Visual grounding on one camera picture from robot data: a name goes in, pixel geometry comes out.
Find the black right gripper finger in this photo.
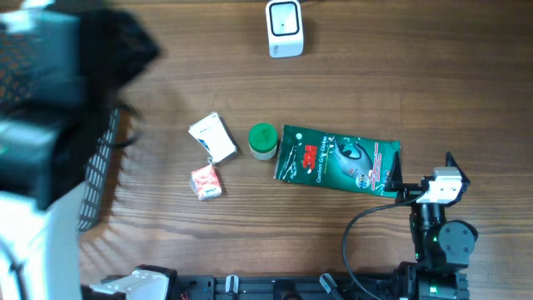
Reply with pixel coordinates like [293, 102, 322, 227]
[384, 152, 403, 192]
[446, 152, 471, 186]

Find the white barcode scanner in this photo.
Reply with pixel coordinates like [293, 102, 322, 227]
[265, 0, 304, 58]

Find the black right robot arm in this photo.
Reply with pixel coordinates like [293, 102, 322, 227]
[385, 152, 478, 299]

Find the white blue small box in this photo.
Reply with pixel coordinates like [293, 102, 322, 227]
[188, 112, 237, 164]

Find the red white small packet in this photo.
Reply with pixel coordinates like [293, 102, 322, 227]
[190, 165, 222, 201]

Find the green lid jar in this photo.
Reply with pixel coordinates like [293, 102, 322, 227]
[248, 123, 278, 160]

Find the green 3M gloves package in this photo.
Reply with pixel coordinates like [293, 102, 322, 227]
[274, 125, 401, 198]

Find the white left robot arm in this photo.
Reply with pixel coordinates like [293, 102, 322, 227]
[1, 1, 172, 299]

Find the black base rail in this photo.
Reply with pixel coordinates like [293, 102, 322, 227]
[169, 273, 403, 300]

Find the black right camera cable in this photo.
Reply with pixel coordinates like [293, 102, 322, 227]
[341, 190, 429, 300]

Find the grey plastic shopping basket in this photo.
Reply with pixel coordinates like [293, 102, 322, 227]
[77, 109, 120, 233]

